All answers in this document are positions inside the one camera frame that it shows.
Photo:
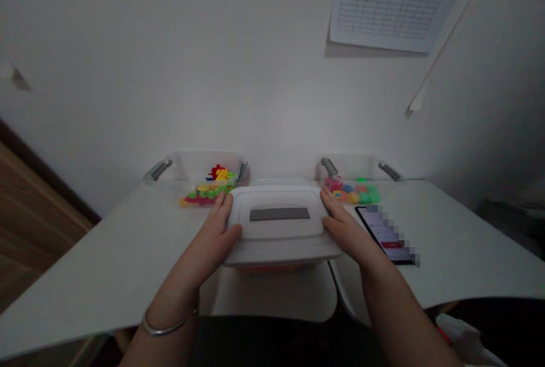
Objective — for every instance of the person's left hand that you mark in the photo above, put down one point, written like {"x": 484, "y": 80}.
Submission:
{"x": 215, "y": 235}

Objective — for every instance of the white plastic bag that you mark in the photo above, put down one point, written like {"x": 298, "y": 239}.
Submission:
{"x": 464, "y": 341}

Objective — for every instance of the white paper grid chart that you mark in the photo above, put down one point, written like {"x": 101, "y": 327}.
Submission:
{"x": 383, "y": 0}

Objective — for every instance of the pile of green pink toy pieces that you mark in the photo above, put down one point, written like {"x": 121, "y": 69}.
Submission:
{"x": 362, "y": 192}

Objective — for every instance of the black smartphone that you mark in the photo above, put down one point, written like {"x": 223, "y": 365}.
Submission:
{"x": 398, "y": 257}

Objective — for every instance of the brown wooden door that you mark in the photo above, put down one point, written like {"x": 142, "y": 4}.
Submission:
{"x": 30, "y": 213}

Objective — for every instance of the pile of yellow red toy pieces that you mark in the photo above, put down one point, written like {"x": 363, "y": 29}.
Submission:
{"x": 204, "y": 194}

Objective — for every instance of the person's right hand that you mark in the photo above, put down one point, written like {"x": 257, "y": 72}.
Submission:
{"x": 349, "y": 230}

